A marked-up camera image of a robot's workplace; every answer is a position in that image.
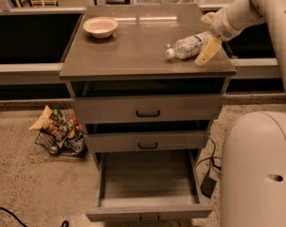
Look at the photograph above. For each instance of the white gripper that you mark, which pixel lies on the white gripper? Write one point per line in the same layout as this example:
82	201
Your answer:
223	25

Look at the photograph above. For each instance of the clear plastic water bottle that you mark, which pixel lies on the clear plastic water bottle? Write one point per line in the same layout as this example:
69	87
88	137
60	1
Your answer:
189	46

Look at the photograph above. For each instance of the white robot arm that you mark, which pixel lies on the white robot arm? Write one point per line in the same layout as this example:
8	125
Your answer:
253	166

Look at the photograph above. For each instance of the top grey drawer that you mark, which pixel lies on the top grey drawer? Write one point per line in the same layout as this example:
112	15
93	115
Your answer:
129	101

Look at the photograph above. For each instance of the grey drawer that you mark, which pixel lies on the grey drawer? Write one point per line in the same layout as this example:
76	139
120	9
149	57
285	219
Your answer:
148	186
129	101
141	136

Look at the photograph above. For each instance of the grey drawer cabinet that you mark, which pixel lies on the grey drawer cabinet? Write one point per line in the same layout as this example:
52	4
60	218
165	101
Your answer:
137	51

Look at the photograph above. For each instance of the middle grey drawer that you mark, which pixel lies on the middle grey drawer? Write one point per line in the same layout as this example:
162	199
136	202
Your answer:
141	136

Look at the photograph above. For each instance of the bottom grey drawer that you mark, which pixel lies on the bottom grey drawer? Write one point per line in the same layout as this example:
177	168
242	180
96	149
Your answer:
148	186

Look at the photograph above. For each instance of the white bowl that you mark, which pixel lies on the white bowl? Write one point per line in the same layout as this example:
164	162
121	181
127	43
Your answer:
100	27

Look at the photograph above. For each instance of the black power adapter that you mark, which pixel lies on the black power adapter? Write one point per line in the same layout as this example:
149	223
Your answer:
208	185

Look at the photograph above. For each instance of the brown snack bag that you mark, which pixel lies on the brown snack bag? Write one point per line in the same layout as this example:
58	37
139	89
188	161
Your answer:
54	127

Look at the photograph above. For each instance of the yellow chip bag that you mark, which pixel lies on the yellow chip bag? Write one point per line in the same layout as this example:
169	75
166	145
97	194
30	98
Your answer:
43	117

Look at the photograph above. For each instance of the black wire basket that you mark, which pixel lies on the black wire basket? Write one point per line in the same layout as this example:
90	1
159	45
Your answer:
73	146

